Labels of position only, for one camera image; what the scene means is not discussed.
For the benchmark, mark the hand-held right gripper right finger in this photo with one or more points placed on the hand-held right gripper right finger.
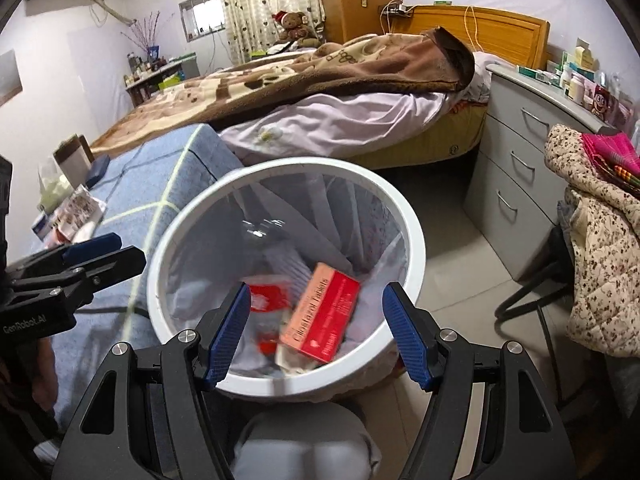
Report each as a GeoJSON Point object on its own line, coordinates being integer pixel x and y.
{"type": "Point", "coordinates": [405, 335]}

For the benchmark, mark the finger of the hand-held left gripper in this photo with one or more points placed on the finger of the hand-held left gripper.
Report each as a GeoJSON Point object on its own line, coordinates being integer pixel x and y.
{"type": "Point", "coordinates": [115, 262]}
{"type": "Point", "coordinates": [90, 250]}

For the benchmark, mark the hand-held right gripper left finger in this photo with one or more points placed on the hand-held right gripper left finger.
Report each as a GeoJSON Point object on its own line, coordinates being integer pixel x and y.
{"type": "Point", "coordinates": [227, 335]}

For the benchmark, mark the printed paper packet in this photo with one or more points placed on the printed paper packet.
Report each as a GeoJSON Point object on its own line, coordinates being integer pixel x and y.
{"type": "Point", "coordinates": [80, 207]}

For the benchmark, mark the red medicine box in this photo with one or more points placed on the red medicine box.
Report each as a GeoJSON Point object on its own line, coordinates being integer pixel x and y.
{"type": "Point", "coordinates": [325, 310]}

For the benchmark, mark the white trash bin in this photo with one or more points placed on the white trash bin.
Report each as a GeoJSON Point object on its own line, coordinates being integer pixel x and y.
{"type": "Point", "coordinates": [415, 240]}

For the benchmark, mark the red white packet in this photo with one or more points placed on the red white packet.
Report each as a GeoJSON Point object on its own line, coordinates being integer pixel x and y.
{"type": "Point", "coordinates": [267, 300]}

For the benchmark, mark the white blue box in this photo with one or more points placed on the white blue box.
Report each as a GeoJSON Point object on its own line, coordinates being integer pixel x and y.
{"type": "Point", "coordinates": [42, 225]}

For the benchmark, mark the clear plastic bag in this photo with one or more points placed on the clear plastic bag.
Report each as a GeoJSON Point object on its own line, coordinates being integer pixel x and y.
{"type": "Point", "coordinates": [55, 192]}

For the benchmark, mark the dark blue case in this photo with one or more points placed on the dark blue case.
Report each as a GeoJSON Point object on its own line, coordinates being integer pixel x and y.
{"type": "Point", "coordinates": [99, 167]}

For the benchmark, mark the brown white paper box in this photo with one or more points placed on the brown white paper box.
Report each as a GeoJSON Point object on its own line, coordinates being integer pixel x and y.
{"type": "Point", "coordinates": [75, 165]}

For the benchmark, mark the blue checked bed cover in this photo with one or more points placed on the blue checked bed cover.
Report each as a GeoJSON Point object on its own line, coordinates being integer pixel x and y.
{"type": "Point", "coordinates": [150, 175]}

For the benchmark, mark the black chair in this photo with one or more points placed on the black chair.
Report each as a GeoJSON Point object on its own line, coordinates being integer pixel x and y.
{"type": "Point", "coordinates": [530, 287]}

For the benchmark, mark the person's leg in grey pants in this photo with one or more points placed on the person's leg in grey pants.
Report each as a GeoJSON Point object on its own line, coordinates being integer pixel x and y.
{"type": "Point", "coordinates": [305, 450]}

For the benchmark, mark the cluttered desk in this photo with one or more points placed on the cluttered desk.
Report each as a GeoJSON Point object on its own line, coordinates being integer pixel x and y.
{"type": "Point", "coordinates": [150, 82]}

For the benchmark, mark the row of small bottles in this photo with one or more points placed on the row of small bottles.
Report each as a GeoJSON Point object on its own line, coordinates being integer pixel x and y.
{"type": "Point", "coordinates": [142, 67]}

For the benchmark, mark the grey drawer chest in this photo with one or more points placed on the grey drawer chest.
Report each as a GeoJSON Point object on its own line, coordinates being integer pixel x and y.
{"type": "Point", "coordinates": [505, 160]}

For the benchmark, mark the yellow mattress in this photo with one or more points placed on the yellow mattress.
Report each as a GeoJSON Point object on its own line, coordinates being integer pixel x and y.
{"type": "Point", "coordinates": [450, 135]}

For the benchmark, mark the floral padded jacket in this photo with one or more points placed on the floral padded jacket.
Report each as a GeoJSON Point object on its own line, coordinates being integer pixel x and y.
{"type": "Point", "coordinates": [600, 260]}

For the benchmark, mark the dried flower branches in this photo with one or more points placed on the dried flower branches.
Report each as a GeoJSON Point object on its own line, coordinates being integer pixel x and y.
{"type": "Point", "coordinates": [145, 32]}

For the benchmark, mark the lilac quilt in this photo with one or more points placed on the lilac quilt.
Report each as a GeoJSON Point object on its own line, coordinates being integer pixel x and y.
{"type": "Point", "coordinates": [350, 115]}

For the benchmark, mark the bed with brown blanket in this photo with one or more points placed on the bed with brown blanket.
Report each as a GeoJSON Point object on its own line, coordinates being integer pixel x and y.
{"type": "Point", "coordinates": [300, 75]}

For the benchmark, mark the window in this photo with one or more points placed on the window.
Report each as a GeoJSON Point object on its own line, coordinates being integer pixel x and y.
{"type": "Point", "coordinates": [205, 12]}

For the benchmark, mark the lilac pillow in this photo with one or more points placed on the lilac pillow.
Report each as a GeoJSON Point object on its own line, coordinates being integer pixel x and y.
{"type": "Point", "coordinates": [482, 75]}

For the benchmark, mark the pink plaid cloth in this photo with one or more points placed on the pink plaid cloth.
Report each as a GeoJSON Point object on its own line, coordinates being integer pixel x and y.
{"type": "Point", "coordinates": [615, 152]}

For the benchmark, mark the brown teddy bear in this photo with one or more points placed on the brown teddy bear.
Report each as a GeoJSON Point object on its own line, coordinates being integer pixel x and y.
{"type": "Point", "coordinates": [295, 22]}

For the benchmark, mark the white pill bottle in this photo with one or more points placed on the white pill bottle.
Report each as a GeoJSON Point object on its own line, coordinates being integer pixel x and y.
{"type": "Point", "coordinates": [575, 87]}

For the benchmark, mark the red cartoon can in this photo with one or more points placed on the red cartoon can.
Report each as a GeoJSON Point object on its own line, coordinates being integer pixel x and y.
{"type": "Point", "coordinates": [605, 102]}

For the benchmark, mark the wooden bed headboard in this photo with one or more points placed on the wooden bed headboard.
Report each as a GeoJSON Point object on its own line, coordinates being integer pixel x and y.
{"type": "Point", "coordinates": [510, 30]}

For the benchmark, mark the pile of medicine boxes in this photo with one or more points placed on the pile of medicine boxes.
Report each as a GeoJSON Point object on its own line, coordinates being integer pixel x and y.
{"type": "Point", "coordinates": [580, 60]}

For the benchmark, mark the power strip with plugs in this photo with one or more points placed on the power strip with plugs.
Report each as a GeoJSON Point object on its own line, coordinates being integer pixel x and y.
{"type": "Point", "coordinates": [397, 9]}

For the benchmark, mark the wall poster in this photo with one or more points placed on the wall poster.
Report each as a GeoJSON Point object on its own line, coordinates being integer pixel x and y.
{"type": "Point", "coordinates": [10, 77]}

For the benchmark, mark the white wall pipe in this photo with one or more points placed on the white wall pipe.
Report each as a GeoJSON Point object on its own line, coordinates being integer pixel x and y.
{"type": "Point", "coordinates": [112, 12]}

